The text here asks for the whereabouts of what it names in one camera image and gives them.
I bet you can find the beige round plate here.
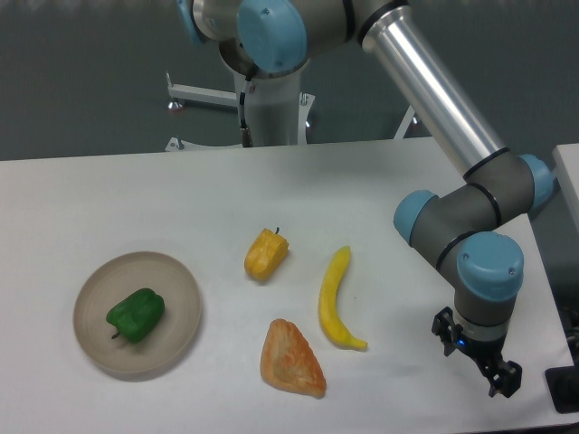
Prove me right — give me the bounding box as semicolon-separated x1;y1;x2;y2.
72;251;203;382

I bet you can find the yellow toy banana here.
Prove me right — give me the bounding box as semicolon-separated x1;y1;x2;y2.
318;246;368;352

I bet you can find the green toy bell pepper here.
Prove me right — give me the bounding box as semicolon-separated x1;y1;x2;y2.
106;288;165;344

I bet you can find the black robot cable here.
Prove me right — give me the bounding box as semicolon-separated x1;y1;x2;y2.
238;62;260;148

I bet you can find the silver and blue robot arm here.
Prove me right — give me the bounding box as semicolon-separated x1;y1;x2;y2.
176;1;554;397

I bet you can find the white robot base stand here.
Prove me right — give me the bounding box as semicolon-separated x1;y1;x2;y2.
163;67;431;153

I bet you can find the yellow toy bell pepper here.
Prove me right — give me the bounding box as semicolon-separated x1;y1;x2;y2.
244;228;290;282

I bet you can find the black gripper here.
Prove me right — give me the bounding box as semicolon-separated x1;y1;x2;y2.
432;307;523;398

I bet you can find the black device at right edge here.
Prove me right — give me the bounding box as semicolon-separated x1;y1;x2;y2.
545;307;578;414

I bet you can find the orange toy bread slice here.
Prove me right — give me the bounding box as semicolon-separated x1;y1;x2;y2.
260;318;327;399

